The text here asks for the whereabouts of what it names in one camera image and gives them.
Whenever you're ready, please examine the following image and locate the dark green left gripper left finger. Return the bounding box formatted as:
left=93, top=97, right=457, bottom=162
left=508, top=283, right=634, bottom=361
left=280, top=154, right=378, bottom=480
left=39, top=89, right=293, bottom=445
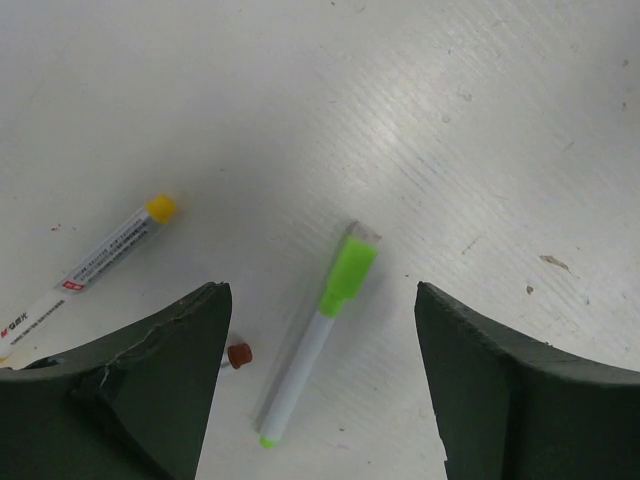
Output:
left=1, top=283, right=232, bottom=479

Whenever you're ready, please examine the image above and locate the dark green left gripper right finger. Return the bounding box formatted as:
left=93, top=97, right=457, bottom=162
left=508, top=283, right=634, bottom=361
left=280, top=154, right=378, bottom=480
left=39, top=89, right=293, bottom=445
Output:
left=414, top=282, right=639, bottom=479

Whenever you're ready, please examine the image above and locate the brown cap marker pen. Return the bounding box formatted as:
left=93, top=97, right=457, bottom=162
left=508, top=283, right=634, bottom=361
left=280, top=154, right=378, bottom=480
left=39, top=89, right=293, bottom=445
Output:
left=220, top=343, right=253, bottom=373

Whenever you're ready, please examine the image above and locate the white lime-tipped marker body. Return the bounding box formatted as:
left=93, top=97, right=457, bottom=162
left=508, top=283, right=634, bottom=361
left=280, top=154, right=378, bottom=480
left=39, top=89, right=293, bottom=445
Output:
left=260, top=312, right=334, bottom=449

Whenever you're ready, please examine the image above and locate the lime green marker cap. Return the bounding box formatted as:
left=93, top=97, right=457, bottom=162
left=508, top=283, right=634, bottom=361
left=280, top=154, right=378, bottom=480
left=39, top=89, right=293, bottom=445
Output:
left=319, top=221, right=381, bottom=319

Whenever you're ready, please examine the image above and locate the yellow cap marker pen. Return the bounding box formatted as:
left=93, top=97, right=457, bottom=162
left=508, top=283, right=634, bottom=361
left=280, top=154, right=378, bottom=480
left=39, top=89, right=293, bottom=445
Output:
left=1, top=195, right=177, bottom=360

